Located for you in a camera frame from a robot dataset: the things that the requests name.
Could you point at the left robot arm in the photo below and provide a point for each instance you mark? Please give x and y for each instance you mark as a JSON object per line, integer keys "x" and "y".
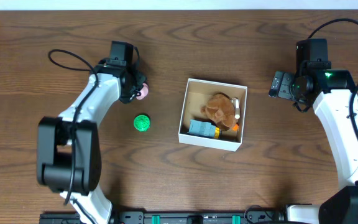
{"x": 68, "y": 153}

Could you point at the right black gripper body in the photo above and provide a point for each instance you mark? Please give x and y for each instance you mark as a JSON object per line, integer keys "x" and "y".
{"x": 283, "y": 86}

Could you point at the pink white duck toy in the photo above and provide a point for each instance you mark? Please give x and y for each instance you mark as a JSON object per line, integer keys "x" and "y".
{"x": 143, "y": 92}

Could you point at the white cardboard box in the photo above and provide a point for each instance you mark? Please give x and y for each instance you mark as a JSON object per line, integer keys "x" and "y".
{"x": 197, "y": 94}

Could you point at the green round plastic toy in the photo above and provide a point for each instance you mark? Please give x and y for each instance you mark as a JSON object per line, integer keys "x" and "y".
{"x": 142, "y": 123}

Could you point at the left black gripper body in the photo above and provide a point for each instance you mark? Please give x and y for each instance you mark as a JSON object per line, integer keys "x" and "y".
{"x": 137, "y": 86}

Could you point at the brown plush toy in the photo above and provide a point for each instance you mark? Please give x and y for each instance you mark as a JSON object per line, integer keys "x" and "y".
{"x": 220, "y": 110}

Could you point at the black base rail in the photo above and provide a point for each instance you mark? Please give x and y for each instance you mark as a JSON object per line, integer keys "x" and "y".
{"x": 252, "y": 215}

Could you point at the yellow grey toy truck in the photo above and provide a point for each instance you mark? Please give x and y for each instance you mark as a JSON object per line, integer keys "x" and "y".
{"x": 204, "y": 129}

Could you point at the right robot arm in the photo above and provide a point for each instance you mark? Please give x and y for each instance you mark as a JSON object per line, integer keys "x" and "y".
{"x": 330, "y": 94}

